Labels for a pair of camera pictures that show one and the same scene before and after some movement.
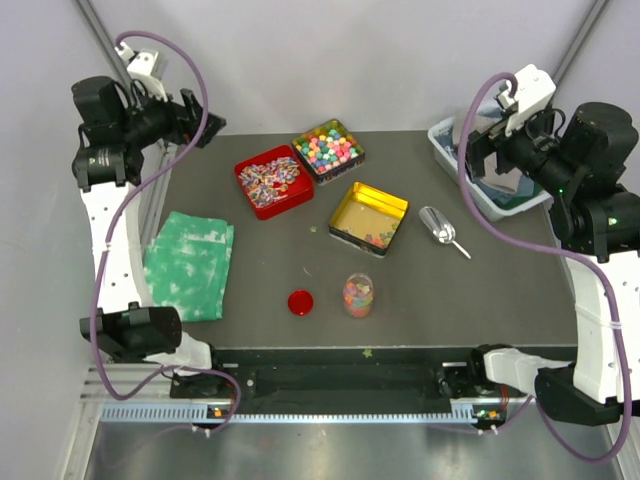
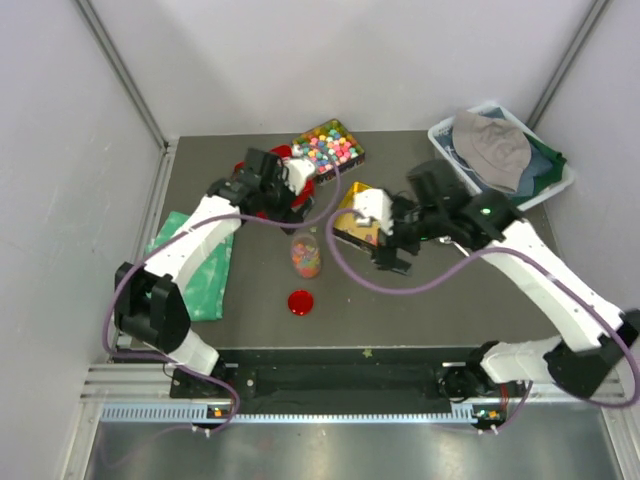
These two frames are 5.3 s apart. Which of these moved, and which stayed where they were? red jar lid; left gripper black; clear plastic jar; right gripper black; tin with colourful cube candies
Moved: left gripper black; clear plastic jar; right gripper black
Stayed: tin with colourful cube candies; red jar lid
